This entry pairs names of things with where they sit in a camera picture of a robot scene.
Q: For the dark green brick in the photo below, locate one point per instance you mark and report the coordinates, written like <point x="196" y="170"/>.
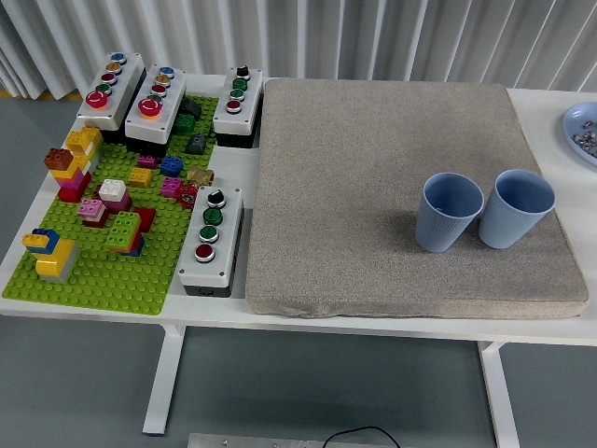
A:
<point x="184" y="125"/>

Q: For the yellow blue grey brick stack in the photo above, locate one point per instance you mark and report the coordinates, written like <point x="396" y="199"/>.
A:
<point x="51" y="266"/>

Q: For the brass valve fitting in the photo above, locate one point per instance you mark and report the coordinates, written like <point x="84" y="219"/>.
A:
<point x="200" y="176"/>

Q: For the blue ribbed cup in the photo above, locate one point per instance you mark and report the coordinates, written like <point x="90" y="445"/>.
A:
<point x="503" y="224"/>
<point x="438" y="228"/>

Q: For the grey-brown fabric mat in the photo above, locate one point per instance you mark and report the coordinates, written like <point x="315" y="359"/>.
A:
<point x="350" y="186"/>

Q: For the five-button control box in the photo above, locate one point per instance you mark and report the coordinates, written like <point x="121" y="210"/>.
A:
<point x="126" y="74"/>
<point x="144" y="128"/>

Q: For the green orange blue brick stack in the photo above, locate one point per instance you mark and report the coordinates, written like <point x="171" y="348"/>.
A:
<point x="122" y="228"/>

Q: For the four-button control box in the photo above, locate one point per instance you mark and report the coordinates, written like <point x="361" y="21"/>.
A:
<point x="231" y="233"/>
<point x="252" y="93"/>

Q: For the white pleated curtain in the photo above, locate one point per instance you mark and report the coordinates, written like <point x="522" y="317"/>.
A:
<point x="186" y="28"/>

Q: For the pink white red brick stack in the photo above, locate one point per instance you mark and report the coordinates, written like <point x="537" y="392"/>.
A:
<point x="91" y="208"/>

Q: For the blue plate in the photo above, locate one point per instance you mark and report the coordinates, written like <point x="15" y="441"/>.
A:
<point x="573" y="121"/>

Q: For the white table leg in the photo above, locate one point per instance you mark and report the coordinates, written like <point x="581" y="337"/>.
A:
<point x="501" y="401"/>
<point x="161" y="387"/>

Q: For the yellow brown red brick tower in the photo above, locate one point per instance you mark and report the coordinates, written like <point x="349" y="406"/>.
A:
<point x="74" y="182"/>

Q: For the red valve handwheel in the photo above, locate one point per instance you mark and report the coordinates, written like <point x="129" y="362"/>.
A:
<point x="186" y="196"/>

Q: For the magenta brick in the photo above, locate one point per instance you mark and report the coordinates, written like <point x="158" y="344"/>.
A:
<point x="147" y="162"/>
<point x="170" y="187"/>

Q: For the dark grey curved brick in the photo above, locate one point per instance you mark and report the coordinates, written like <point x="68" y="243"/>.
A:
<point x="192" y="108"/>

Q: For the green studded baseplate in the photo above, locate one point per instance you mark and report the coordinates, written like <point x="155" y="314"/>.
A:
<point x="116" y="280"/>

